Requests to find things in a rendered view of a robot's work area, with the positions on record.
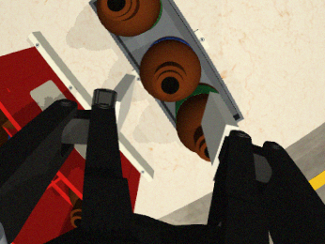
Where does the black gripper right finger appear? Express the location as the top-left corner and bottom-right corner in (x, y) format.
(201, 92), (325, 244)

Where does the dark grey tray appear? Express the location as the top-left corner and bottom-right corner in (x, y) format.
(107, 0), (244, 128)

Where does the red crate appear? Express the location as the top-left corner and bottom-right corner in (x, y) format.
(0, 46), (141, 244)

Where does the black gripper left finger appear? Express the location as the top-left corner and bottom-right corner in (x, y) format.
(0, 73), (141, 244)

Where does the brown bottle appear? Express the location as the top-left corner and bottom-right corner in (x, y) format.
(69, 187), (82, 228)
(139, 37), (202, 102)
(0, 109), (16, 129)
(0, 127), (11, 146)
(96, 0), (163, 37)
(175, 83), (218, 162)

